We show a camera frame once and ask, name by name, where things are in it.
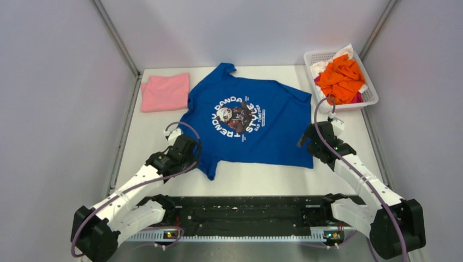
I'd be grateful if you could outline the blue panda print t-shirt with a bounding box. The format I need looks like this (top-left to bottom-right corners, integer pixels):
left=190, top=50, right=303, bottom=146
left=181, top=63, right=313, bottom=180

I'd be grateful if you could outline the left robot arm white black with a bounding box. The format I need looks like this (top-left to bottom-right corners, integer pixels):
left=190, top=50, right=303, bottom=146
left=70, top=129, right=202, bottom=261

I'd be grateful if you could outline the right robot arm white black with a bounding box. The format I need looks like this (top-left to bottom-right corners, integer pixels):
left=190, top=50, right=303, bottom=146
left=298, top=118, right=426, bottom=259

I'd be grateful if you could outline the white plastic laundry basket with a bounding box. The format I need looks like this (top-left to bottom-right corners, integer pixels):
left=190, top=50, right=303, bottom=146
left=303, top=49, right=379, bottom=112

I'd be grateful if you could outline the magenta garment in basket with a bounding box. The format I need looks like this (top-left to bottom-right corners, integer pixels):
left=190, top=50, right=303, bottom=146
left=315, top=76, right=363, bottom=105

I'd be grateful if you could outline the orange t-shirt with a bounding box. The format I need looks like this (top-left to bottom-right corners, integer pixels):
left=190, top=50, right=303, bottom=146
left=314, top=54, right=366, bottom=105

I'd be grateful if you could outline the white t-shirt in basket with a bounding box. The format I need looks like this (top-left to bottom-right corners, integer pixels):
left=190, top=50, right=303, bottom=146
left=304, top=44, right=366, bottom=82

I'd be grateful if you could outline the folded pink t-shirt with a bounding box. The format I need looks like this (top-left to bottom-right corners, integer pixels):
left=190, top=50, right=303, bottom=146
left=140, top=73, right=190, bottom=113

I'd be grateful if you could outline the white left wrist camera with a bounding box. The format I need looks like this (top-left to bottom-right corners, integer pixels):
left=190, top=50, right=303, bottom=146
left=164, top=128, right=183, bottom=146

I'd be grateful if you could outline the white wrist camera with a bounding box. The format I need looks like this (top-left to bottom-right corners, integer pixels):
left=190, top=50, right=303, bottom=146
left=164, top=128, right=183, bottom=146
left=328, top=113, right=345, bottom=136

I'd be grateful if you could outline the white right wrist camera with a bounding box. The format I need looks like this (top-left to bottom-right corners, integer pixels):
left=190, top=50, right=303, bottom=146
left=328, top=113, right=345, bottom=136

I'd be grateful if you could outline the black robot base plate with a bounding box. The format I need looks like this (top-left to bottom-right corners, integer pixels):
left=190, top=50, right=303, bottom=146
left=108, top=194, right=395, bottom=237

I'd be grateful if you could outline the aluminium frame rail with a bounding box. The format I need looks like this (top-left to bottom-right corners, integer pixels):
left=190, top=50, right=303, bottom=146
left=125, top=223, right=355, bottom=245

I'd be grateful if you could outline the right metal corner post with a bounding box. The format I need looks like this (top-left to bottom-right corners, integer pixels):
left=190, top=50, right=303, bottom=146
left=359, top=0, right=401, bottom=59

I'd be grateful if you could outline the metal corner post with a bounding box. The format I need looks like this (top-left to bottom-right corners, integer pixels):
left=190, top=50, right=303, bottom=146
left=90, top=0, right=140, bottom=78
left=359, top=0, right=401, bottom=59

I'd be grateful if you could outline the left metal corner post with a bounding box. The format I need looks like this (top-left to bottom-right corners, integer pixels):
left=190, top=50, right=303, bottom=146
left=90, top=0, right=140, bottom=78

